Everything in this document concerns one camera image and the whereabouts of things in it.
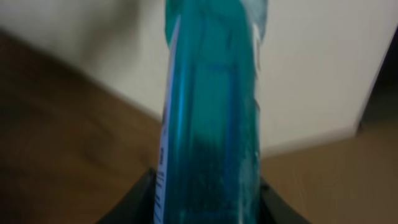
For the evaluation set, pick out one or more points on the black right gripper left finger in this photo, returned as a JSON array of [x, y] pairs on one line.
[[137, 206]]

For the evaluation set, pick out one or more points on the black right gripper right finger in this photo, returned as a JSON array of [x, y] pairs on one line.
[[274, 210]]

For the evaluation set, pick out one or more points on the blue Listerine mouthwash bottle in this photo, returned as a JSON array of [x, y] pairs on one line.
[[208, 168]]

